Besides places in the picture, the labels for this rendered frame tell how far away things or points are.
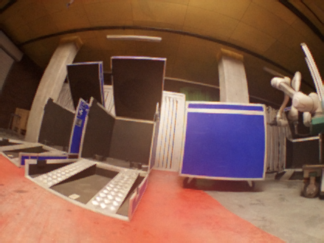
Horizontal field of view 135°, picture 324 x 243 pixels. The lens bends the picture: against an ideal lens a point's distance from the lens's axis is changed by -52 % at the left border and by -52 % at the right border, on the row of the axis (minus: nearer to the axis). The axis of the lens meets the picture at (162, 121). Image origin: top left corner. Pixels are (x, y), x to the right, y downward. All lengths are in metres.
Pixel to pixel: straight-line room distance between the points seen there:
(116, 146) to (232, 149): 1.94
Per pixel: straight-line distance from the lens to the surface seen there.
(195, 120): 1.66
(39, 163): 1.31
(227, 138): 1.63
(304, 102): 1.52
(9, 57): 6.69
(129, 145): 2.52
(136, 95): 2.44
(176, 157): 3.40
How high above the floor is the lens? 0.39
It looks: 14 degrees up
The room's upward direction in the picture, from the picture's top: 7 degrees clockwise
